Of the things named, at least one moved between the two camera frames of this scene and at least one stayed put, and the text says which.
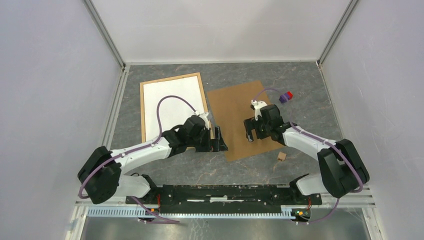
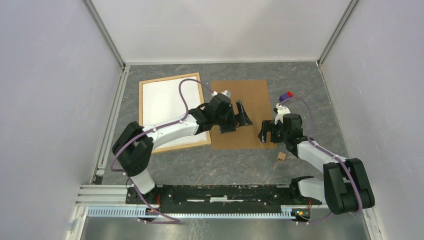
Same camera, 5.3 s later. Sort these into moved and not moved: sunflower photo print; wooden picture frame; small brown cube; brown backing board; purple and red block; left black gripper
Moved: left black gripper; brown backing board
Not moved: small brown cube; sunflower photo print; wooden picture frame; purple and red block
